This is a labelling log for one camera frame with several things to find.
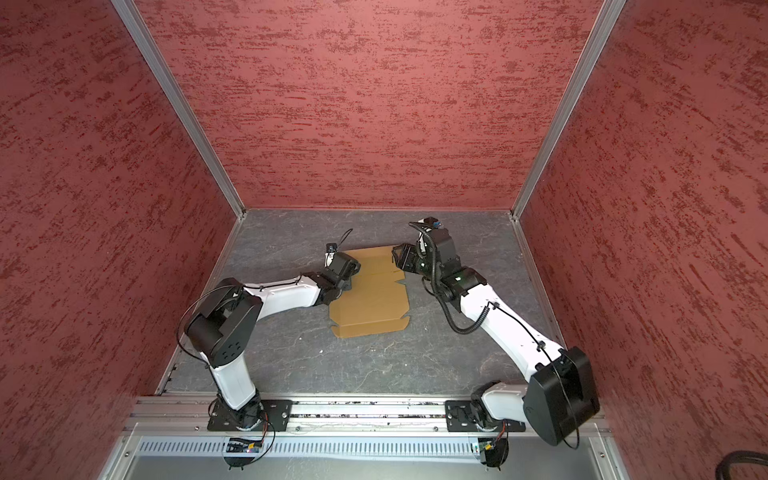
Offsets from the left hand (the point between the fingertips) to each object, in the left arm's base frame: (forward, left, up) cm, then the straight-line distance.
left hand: (338, 279), depth 97 cm
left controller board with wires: (-45, +17, -4) cm, 49 cm away
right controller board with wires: (-46, -44, -5) cm, 64 cm away
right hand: (-4, -19, +18) cm, 27 cm away
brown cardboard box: (-7, -13, -3) cm, 15 cm away
